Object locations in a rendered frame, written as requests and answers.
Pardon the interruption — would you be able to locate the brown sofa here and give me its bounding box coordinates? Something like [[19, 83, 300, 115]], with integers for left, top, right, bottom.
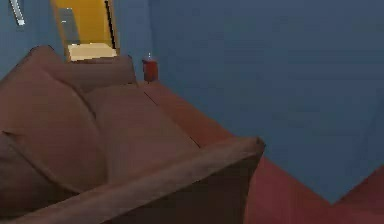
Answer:
[[0, 45, 267, 224]]

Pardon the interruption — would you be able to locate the grey room door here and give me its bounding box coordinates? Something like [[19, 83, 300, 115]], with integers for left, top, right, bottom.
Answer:
[[58, 7, 81, 46]]

